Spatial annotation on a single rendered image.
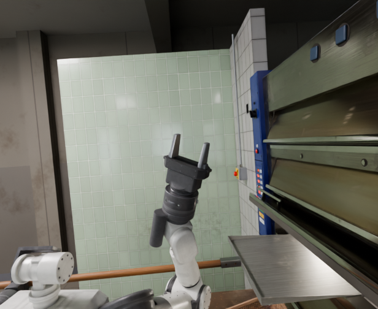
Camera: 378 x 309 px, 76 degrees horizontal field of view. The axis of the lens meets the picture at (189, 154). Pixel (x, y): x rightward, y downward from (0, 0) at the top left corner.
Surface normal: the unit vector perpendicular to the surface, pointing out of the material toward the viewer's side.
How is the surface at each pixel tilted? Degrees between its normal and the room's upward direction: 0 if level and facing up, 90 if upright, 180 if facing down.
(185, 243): 109
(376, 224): 70
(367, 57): 90
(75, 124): 90
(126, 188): 90
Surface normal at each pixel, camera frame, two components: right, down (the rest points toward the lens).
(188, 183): -0.49, 0.17
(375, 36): -1.00, 0.07
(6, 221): 0.04, 0.04
